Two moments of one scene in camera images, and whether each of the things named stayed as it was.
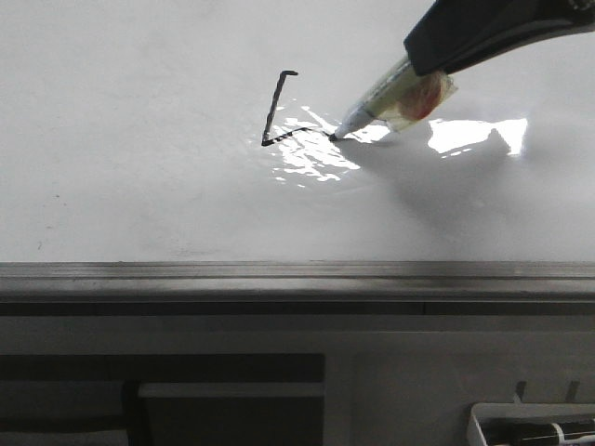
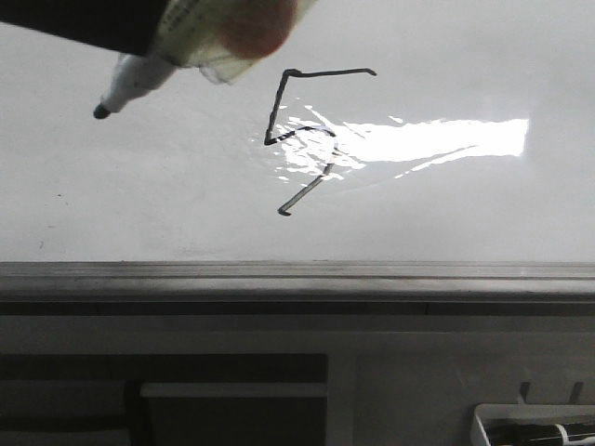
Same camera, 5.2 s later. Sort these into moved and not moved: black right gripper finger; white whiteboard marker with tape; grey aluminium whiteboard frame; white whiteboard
Moved: black right gripper finger; white whiteboard marker with tape
Not moved: grey aluminium whiteboard frame; white whiteboard
